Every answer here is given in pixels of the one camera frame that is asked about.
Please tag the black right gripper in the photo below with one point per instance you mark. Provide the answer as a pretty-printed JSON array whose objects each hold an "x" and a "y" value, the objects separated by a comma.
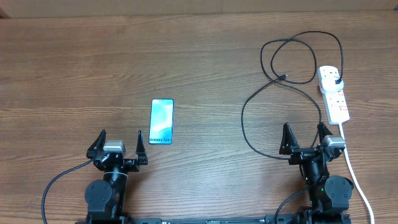
[{"x": 288, "y": 146}]

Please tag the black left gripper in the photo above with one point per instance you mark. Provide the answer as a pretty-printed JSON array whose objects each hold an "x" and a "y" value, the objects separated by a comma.
[{"x": 133, "y": 165}]

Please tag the Samsung Galaxy smartphone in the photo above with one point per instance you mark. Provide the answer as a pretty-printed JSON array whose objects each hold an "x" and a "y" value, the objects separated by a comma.
[{"x": 161, "y": 121}]

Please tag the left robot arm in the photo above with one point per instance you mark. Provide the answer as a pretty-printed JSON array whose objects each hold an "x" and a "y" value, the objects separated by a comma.
[{"x": 105, "y": 197}]

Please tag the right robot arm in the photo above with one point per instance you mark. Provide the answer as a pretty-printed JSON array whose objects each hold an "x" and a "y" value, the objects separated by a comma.
[{"x": 329, "y": 195}]

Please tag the white charger plug adapter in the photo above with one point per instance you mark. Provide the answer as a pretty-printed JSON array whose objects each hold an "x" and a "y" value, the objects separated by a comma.
[{"x": 330, "y": 85}]

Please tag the white power extension strip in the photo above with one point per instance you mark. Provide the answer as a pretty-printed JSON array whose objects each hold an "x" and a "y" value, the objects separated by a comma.
[{"x": 335, "y": 103}]

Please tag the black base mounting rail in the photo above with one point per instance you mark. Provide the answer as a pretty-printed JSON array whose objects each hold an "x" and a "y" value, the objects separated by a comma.
[{"x": 268, "y": 219}]

